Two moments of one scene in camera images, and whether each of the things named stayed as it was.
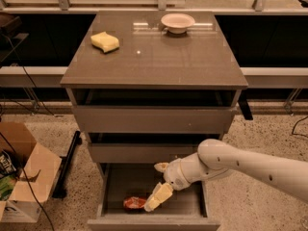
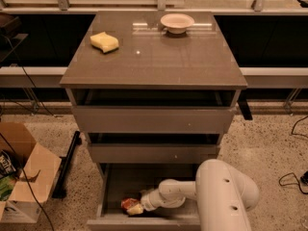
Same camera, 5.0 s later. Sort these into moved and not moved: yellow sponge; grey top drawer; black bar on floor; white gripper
Moved: white gripper
Not moved: yellow sponge; black bar on floor; grey top drawer
